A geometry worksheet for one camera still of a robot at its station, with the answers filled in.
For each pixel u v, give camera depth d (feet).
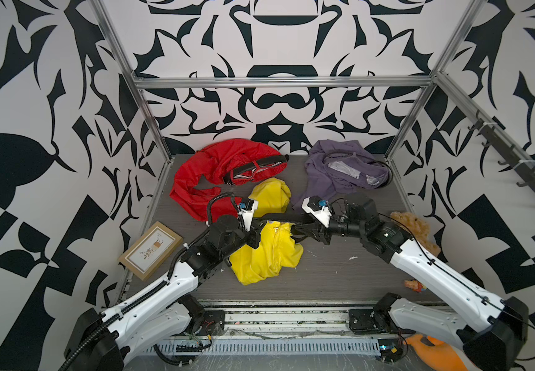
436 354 2.17
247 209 2.10
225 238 1.86
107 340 1.29
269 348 2.54
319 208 1.92
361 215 1.80
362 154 3.77
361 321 2.44
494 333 1.23
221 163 3.46
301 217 2.28
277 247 2.49
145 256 2.86
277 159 3.51
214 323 2.40
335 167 3.62
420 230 2.83
